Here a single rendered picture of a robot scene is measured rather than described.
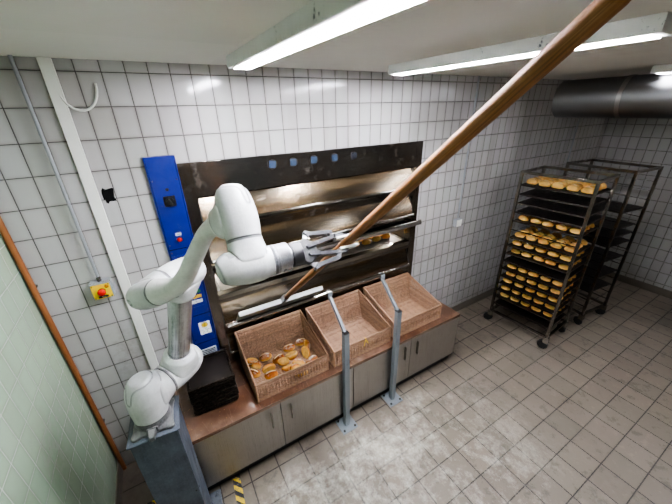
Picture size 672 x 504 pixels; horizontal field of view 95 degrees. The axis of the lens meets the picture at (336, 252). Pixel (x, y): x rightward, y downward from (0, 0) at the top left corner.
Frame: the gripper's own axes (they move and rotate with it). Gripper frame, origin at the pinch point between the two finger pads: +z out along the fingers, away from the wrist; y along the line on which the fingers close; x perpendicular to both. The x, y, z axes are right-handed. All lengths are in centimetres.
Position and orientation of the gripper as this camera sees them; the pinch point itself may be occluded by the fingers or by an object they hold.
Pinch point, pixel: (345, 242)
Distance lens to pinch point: 103.6
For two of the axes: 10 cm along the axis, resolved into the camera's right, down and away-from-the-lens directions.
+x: 3.6, -3.3, -8.7
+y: 3.4, 9.2, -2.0
